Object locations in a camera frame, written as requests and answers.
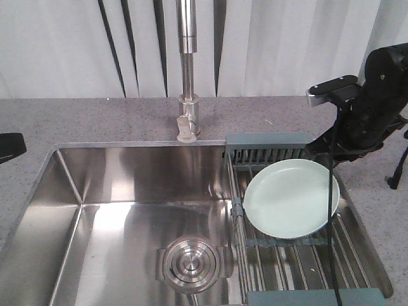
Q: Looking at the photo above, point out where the brushed steel faucet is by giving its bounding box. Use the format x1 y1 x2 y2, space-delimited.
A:
176 0 200 143

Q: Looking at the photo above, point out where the white pleated curtain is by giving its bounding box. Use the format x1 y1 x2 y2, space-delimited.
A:
1 1 407 99

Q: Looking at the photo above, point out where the round steel sink drain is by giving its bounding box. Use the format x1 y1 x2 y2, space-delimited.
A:
156 236 233 295

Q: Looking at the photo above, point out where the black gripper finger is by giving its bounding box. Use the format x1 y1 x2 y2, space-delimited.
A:
0 133 27 164

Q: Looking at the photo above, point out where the grey metal drying rack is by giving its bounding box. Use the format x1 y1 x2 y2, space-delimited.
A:
224 133 393 305

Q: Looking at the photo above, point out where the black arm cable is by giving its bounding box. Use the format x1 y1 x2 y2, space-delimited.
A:
325 105 344 306

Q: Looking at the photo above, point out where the black tripod leg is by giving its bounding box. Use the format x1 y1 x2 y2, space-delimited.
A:
384 148 408 190

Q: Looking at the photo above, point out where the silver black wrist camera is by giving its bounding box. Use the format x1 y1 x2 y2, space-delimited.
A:
306 75 360 107

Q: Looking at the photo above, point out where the light green round plate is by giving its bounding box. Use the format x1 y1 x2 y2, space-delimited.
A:
243 159 330 239

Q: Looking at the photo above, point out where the stainless steel sink basin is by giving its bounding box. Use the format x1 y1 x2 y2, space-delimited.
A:
0 140 395 306

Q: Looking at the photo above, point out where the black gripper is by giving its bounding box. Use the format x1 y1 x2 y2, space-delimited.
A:
304 85 402 163

